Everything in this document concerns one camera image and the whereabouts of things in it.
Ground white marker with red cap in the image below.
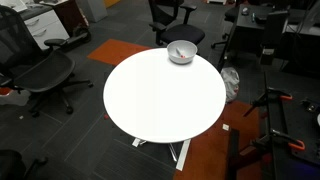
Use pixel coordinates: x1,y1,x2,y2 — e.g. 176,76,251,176
176,48,185,58

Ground grey bowl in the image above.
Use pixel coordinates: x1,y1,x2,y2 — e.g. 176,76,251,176
167,40,198,64

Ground white table base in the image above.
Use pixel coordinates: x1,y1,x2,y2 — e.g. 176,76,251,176
132,138,191,171

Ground white plastic bag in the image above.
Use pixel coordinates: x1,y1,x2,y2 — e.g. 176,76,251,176
221,67,240,103

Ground black padded office chair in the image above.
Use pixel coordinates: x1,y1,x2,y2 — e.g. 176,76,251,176
148,0,205,46

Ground computer mouse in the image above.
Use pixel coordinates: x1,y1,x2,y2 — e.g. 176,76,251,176
241,7,249,16

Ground black mesh office chair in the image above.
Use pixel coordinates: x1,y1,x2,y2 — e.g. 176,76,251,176
0,5,93,117

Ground white drawer cabinet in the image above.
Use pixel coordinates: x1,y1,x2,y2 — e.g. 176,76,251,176
21,6,69,49

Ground black desk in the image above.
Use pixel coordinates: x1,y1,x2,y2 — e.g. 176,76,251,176
217,4,320,70

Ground black chair bottom left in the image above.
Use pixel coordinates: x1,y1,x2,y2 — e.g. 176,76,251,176
0,149,48,180

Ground upper orange-handled clamp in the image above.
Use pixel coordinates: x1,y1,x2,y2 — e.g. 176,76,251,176
243,87,294,118

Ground orange-handled clamp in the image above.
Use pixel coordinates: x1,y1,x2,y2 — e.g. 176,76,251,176
251,129,305,151
243,87,294,118

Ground lower orange-handled clamp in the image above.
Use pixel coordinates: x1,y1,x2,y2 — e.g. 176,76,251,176
251,129,305,151

